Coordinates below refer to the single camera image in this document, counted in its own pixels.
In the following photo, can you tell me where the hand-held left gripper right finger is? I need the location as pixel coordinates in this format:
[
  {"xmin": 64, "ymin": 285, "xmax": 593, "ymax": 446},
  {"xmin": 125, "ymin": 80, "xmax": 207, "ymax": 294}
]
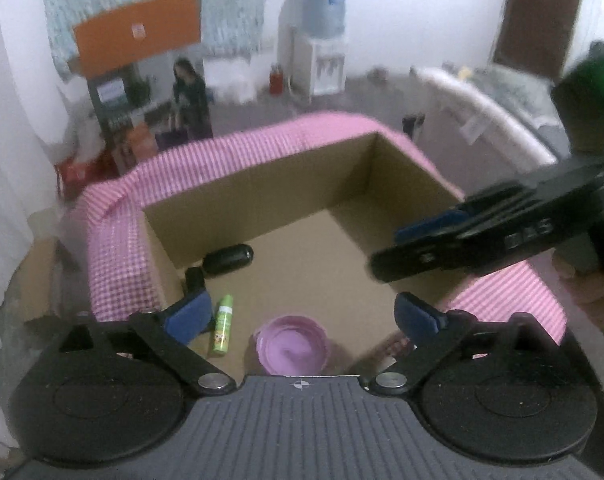
[{"xmin": 362, "ymin": 291, "xmax": 560, "ymax": 396}]

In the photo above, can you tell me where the brown cardboard box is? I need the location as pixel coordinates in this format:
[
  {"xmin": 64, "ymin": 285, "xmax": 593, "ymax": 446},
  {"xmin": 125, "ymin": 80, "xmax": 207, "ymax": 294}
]
[{"xmin": 141, "ymin": 131, "xmax": 470, "ymax": 377}]

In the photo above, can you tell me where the black oval case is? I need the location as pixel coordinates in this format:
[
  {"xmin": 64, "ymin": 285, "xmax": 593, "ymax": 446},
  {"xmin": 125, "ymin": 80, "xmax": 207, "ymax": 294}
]
[{"xmin": 202, "ymin": 243, "xmax": 255, "ymax": 277}]

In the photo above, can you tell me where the patterned hanging cloth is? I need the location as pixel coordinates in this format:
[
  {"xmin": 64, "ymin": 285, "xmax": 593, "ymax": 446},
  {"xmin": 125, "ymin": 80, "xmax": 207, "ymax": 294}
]
[{"xmin": 42, "ymin": 0, "xmax": 289, "ymax": 81}]

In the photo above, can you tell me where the white water dispenser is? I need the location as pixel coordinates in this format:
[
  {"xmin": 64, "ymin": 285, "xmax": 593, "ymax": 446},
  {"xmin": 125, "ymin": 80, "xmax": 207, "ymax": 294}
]
[{"xmin": 289, "ymin": 35, "xmax": 347, "ymax": 101}]

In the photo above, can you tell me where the white plastic bag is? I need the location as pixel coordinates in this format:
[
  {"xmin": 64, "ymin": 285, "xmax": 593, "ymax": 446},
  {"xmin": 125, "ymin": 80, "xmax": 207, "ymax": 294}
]
[{"xmin": 204, "ymin": 57, "xmax": 257, "ymax": 106}]

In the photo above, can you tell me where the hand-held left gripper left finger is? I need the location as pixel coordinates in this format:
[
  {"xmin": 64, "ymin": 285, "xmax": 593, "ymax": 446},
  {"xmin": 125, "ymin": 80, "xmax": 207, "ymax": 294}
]
[{"xmin": 57, "ymin": 291, "xmax": 235, "ymax": 396}]

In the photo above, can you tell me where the brown wooden door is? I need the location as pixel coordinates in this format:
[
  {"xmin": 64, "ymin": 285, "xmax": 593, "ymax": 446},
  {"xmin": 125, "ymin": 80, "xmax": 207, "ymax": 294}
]
[{"xmin": 494, "ymin": 0, "xmax": 587, "ymax": 78}]

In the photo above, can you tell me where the grey blanket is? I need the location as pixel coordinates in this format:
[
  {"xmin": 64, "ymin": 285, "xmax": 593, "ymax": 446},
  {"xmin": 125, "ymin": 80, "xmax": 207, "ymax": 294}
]
[{"xmin": 474, "ymin": 67, "xmax": 562, "ymax": 141}]

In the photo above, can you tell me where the orange printed carton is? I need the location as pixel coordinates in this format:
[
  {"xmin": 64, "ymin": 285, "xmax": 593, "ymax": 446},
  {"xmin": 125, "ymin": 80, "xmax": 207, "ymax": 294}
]
[{"xmin": 72, "ymin": 0, "xmax": 215, "ymax": 171}]

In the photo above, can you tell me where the pink checkered tablecloth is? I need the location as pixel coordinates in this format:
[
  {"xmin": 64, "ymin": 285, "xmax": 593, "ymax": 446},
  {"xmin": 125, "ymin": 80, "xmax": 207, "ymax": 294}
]
[{"xmin": 64, "ymin": 112, "xmax": 567, "ymax": 361}]

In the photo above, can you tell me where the red bag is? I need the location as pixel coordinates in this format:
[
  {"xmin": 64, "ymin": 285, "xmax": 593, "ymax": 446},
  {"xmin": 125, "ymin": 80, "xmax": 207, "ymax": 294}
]
[{"xmin": 54, "ymin": 150, "xmax": 118, "ymax": 201}]

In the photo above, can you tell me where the white curtain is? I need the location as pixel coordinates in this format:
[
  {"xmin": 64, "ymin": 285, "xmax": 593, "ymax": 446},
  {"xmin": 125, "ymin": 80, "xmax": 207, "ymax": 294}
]
[{"xmin": 0, "ymin": 0, "xmax": 65, "ymax": 246}]

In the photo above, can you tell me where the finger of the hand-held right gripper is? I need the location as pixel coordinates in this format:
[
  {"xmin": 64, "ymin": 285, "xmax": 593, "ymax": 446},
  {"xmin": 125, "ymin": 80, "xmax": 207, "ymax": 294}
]
[
  {"xmin": 371, "ymin": 232, "xmax": 475, "ymax": 283},
  {"xmin": 394, "ymin": 180, "xmax": 537, "ymax": 243}
]

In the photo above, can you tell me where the green lip balm tube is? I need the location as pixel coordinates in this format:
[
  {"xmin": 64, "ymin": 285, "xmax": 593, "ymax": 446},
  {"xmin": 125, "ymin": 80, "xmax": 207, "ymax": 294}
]
[{"xmin": 208, "ymin": 294, "xmax": 235, "ymax": 358}]

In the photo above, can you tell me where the black cylinder tube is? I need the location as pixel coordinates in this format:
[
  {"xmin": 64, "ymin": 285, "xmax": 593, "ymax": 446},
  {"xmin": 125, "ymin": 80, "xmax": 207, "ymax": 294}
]
[{"xmin": 184, "ymin": 266, "xmax": 207, "ymax": 296}]

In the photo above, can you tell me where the person's right hand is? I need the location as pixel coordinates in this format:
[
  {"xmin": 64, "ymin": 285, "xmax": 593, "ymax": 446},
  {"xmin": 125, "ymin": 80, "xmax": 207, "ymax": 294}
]
[{"xmin": 554, "ymin": 255, "xmax": 604, "ymax": 331}]

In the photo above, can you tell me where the brown cardboard piece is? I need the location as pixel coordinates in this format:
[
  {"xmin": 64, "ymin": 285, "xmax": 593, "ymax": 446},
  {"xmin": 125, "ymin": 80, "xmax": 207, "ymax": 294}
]
[{"xmin": 17, "ymin": 237, "xmax": 90, "ymax": 326}]

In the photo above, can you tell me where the small black object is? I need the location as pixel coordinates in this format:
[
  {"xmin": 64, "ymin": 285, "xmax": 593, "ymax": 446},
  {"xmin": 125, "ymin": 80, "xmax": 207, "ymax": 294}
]
[{"xmin": 404, "ymin": 115, "xmax": 427, "ymax": 141}]

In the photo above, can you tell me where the purple plastic bowl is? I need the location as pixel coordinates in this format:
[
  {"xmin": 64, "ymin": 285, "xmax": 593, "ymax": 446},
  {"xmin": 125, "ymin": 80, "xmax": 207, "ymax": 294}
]
[{"xmin": 254, "ymin": 315, "xmax": 331, "ymax": 376}]

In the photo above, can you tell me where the white fluffy blanket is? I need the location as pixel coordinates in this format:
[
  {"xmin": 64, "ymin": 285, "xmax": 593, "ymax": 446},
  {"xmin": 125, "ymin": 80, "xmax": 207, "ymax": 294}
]
[{"xmin": 412, "ymin": 65, "xmax": 557, "ymax": 166}]

